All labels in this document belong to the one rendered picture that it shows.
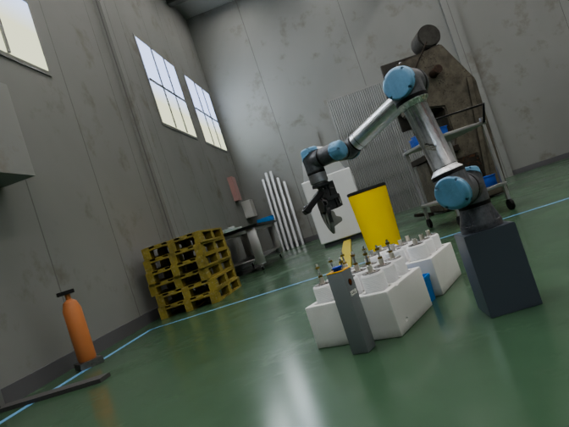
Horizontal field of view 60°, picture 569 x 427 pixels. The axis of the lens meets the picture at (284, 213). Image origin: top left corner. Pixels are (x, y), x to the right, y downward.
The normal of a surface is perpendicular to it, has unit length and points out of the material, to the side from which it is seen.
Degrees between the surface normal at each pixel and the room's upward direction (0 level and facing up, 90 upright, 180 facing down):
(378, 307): 90
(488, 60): 90
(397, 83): 83
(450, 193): 97
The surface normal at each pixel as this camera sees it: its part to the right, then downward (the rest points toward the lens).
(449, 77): 0.00, -0.03
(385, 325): -0.54, 0.15
